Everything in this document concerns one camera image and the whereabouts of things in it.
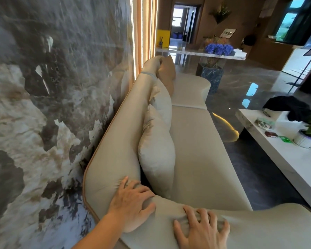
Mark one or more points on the person's left hand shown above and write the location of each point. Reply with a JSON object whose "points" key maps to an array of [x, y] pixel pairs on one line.
{"points": [[128, 207]]}

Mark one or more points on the person's right hand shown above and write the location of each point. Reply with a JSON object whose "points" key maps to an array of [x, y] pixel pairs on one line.
{"points": [[203, 234]]}

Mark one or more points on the person's right middle finger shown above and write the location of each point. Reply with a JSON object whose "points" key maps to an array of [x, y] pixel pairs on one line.
{"points": [[203, 214]]}

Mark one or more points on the person's left thumb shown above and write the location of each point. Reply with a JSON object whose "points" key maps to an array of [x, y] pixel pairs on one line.
{"points": [[146, 213]]}

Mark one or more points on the person's right thumb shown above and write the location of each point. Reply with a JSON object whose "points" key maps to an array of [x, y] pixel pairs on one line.
{"points": [[179, 232]]}

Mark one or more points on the person's right little finger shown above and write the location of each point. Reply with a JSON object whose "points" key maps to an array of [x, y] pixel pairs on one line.
{"points": [[225, 228]]}

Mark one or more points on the person's left little finger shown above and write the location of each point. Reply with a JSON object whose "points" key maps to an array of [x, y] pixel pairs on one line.
{"points": [[123, 182]]}

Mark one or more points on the person's left middle finger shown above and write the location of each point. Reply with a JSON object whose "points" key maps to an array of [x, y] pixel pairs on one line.
{"points": [[143, 189]]}

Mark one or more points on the beige fabric sofa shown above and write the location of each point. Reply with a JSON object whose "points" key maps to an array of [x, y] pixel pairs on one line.
{"points": [[199, 158]]}

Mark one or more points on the person's left forearm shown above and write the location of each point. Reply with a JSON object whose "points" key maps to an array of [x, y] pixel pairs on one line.
{"points": [[101, 234]]}

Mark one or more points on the large beige cushion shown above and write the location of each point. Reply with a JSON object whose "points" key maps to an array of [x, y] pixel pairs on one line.
{"points": [[156, 155]]}

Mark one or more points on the small beige cushion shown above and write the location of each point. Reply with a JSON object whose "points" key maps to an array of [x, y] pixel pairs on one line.
{"points": [[161, 101]]}

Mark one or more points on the white coffee table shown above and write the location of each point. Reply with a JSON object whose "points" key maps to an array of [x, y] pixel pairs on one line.
{"points": [[287, 155]]}

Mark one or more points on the green flat packet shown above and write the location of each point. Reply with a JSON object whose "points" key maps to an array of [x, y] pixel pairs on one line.
{"points": [[285, 139]]}

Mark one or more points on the pale green glass ashtray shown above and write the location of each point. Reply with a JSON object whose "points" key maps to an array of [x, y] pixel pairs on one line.
{"points": [[264, 123]]}

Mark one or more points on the tan brown cushion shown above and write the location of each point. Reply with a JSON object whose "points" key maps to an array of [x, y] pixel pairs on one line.
{"points": [[167, 73]]}

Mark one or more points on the potted green plant white pot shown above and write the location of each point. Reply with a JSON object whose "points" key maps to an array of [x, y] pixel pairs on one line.
{"points": [[307, 137]]}

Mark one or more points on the marble console table blue base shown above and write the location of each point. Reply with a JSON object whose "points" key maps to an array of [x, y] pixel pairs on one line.
{"points": [[212, 75]]}

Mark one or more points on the black garment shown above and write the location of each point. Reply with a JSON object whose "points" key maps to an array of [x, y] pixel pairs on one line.
{"points": [[290, 105]]}

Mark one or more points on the reed diffuser bottle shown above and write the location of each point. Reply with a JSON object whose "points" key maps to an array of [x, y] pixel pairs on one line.
{"points": [[160, 44]]}

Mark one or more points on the yellow board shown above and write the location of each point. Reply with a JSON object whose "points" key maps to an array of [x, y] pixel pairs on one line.
{"points": [[164, 36]]}

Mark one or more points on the blue flower bouquet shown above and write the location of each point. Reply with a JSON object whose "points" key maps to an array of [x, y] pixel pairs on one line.
{"points": [[219, 49]]}

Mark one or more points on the orange dried flower bunch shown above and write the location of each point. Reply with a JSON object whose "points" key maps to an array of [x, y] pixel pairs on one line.
{"points": [[215, 40]]}

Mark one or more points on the white tissue box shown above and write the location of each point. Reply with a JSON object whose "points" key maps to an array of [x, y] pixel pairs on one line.
{"points": [[239, 52]]}

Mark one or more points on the brown wooden counter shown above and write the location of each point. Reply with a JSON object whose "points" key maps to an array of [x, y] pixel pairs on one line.
{"points": [[269, 54]]}

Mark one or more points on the white sign placard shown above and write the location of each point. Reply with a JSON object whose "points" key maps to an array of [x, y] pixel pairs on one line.
{"points": [[228, 33]]}

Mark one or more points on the black bag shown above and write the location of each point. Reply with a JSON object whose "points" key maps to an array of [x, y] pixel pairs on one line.
{"points": [[249, 40]]}

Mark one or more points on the black easel stand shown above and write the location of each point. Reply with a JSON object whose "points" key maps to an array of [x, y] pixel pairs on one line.
{"points": [[304, 63]]}

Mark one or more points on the large window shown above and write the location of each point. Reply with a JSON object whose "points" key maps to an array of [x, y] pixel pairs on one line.
{"points": [[292, 20]]}

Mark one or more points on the green wall plant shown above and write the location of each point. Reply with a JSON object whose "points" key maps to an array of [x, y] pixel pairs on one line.
{"points": [[220, 12]]}

